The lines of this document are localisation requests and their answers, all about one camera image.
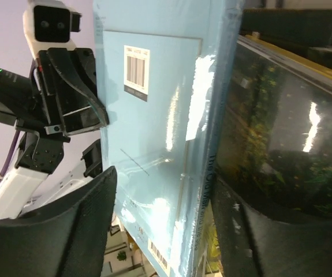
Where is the green forest cover book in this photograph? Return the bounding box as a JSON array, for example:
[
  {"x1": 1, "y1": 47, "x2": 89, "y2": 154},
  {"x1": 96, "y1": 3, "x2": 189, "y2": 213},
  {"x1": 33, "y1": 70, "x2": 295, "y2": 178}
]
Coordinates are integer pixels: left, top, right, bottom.
[{"x1": 217, "y1": 37, "x2": 332, "y2": 219}]

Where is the light blue book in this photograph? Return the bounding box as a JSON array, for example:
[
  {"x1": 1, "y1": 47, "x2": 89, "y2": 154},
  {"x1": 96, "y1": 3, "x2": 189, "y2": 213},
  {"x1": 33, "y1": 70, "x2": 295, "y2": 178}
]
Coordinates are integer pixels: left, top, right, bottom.
[{"x1": 93, "y1": 1, "x2": 244, "y2": 276}]

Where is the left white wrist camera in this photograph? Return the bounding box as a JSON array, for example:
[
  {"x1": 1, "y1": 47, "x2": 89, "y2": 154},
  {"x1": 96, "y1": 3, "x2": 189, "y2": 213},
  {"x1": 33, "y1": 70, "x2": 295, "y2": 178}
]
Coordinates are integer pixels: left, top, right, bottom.
[{"x1": 23, "y1": 1, "x2": 82, "y2": 59}]

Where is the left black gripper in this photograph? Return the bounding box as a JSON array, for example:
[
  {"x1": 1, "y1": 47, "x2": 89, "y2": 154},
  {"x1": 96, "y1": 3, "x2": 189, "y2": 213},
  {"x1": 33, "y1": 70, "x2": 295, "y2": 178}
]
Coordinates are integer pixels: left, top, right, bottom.
[{"x1": 0, "y1": 48, "x2": 109, "y2": 136}]

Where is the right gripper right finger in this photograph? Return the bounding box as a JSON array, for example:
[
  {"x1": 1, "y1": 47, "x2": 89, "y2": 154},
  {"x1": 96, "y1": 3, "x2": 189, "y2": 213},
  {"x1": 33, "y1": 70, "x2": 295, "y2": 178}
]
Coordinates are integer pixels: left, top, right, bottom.
[{"x1": 211, "y1": 173, "x2": 332, "y2": 276}]

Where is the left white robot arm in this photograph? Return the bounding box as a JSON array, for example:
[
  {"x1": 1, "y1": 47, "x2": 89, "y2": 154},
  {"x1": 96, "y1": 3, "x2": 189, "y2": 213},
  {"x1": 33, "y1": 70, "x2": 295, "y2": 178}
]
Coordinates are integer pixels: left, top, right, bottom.
[{"x1": 0, "y1": 48, "x2": 109, "y2": 219}]

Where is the yellow book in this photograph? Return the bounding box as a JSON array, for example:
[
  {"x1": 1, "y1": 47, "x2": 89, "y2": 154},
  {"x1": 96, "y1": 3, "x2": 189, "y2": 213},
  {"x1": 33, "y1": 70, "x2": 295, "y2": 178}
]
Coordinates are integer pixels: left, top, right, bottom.
[{"x1": 241, "y1": 35, "x2": 332, "y2": 94}]

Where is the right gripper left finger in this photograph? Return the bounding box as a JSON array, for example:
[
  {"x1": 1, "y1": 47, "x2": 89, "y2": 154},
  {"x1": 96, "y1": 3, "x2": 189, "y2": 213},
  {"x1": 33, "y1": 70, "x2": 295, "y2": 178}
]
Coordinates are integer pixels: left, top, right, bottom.
[{"x1": 0, "y1": 166, "x2": 117, "y2": 276}]

